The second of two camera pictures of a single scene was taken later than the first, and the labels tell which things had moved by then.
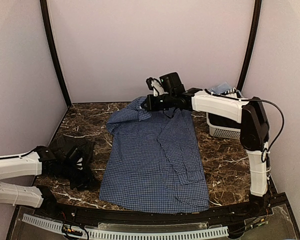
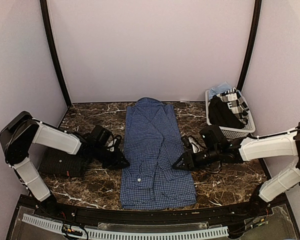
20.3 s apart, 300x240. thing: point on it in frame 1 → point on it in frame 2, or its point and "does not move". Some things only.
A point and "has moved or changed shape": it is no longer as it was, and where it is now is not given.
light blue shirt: [221, 88] does not move
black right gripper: [151, 107] → [187, 156]
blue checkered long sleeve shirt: [152, 163] has moved or changed shape
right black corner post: [257, 10] does not move
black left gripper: [87, 180] → [116, 162]
